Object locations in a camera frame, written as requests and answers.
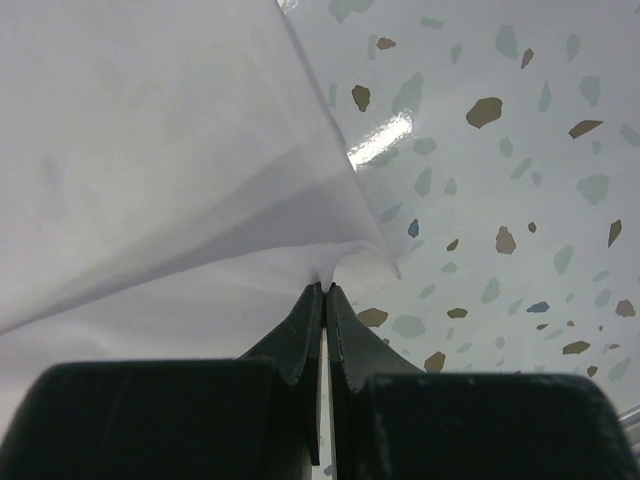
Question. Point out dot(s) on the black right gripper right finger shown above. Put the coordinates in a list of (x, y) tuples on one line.
[(391, 420)]

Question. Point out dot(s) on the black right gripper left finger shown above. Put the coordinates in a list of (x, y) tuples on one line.
[(253, 417)]

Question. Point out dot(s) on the white t shirt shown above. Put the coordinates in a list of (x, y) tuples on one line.
[(169, 169)]

